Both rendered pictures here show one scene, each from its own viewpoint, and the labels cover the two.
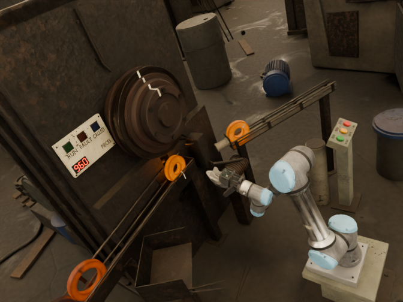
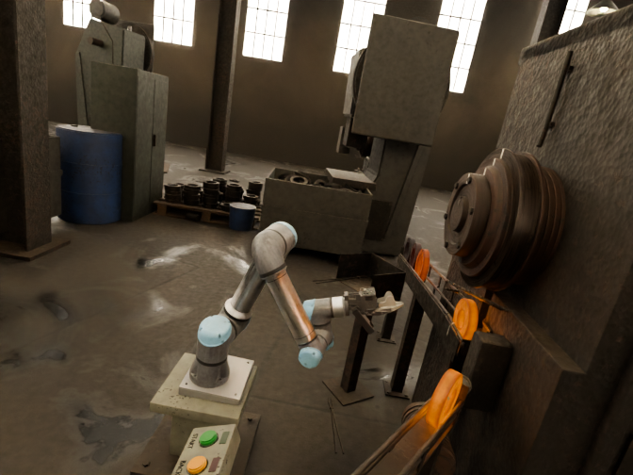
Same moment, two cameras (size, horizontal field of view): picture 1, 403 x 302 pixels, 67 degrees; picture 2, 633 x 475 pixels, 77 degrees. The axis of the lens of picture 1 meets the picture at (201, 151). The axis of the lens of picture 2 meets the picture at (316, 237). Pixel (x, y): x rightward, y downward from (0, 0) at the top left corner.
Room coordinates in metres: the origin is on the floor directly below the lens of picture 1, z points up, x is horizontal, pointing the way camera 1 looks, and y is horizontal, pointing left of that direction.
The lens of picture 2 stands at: (1.98, -1.18, 1.34)
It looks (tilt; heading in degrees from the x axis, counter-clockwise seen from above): 17 degrees down; 135
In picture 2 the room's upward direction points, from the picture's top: 10 degrees clockwise
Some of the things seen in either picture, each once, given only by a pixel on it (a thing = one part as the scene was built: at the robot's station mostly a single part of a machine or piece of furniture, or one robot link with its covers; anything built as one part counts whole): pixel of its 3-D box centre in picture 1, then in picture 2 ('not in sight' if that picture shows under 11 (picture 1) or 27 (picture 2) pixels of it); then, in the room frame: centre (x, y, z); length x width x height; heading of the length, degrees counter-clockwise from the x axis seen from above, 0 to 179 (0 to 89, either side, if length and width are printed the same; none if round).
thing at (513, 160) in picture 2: (152, 112); (492, 220); (1.45, 0.17, 1.11); 0.47 x 0.06 x 0.47; 134
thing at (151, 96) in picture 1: (165, 114); (463, 215); (1.38, 0.10, 1.11); 0.28 x 0.06 x 0.28; 134
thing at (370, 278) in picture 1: (345, 260); (208, 386); (0.84, -0.48, 0.28); 0.32 x 0.32 x 0.04; 43
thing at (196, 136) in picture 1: (199, 150); (483, 371); (1.63, 0.01, 0.68); 0.11 x 0.08 x 0.24; 44
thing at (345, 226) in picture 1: (342, 231); (215, 337); (0.85, -0.48, 0.50); 0.13 x 0.12 x 0.14; 122
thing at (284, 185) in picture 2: not in sight; (314, 212); (-0.95, 1.67, 0.39); 1.03 x 0.83 x 0.79; 48
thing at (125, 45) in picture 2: not in sight; (118, 82); (-6.68, 1.49, 1.36); 1.37 x 1.17 x 2.71; 34
